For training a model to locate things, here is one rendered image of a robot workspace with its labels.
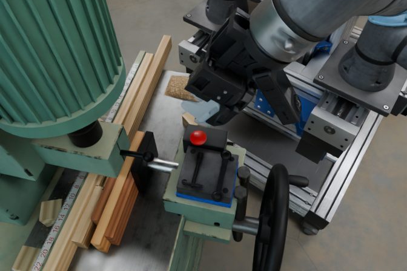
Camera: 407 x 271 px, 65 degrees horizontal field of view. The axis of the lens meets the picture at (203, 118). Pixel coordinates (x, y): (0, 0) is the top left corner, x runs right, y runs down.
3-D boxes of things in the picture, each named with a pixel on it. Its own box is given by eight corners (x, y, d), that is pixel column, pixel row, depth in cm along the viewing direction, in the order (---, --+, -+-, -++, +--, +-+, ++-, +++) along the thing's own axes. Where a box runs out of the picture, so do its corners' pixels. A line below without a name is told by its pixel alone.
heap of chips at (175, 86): (202, 101, 78) (202, 97, 77) (163, 95, 79) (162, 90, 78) (208, 81, 82) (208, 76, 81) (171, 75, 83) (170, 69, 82)
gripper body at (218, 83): (193, 54, 46) (241, -6, 37) (241, 81, 49) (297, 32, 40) (180, 93, 42) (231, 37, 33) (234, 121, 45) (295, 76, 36)
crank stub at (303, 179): (306, 189, 71) (309, 189, 69) (280, 183, 72) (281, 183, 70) (307, 178, 72) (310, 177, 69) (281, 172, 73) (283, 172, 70)
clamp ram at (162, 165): (174, 199, 63) (169, 179, 56) (138, 191, 64) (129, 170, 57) (185, 159, 68) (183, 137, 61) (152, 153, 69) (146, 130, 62)
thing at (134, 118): (88, 248, 58) (81, 243, 55) (77, 246, 58) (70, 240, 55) (172, 46, 90) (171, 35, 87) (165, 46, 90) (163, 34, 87)
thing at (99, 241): (107, 253, 58) (99, 244, 53) (98, 250, 58) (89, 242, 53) (148, 145, 71) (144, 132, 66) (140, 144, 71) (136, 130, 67)
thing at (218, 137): (230, 208, 56) (232, 196, 52) (170, 195, 58) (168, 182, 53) (241, 146, 64) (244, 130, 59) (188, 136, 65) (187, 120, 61)
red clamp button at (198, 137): (204, 147, 57) (204, 144, 56) (188, 144, 58) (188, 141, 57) (208, 133, 59) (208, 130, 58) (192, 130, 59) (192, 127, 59)
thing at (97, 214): (106, 229, 60) (100, 221, 56) (97, 227, 60) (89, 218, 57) (135, 156, 69) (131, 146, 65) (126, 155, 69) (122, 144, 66)
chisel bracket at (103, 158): (119, 182, 56) (108, 159, 50) (47, 167, 58) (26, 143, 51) (134, 147, 61) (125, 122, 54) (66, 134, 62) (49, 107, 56)
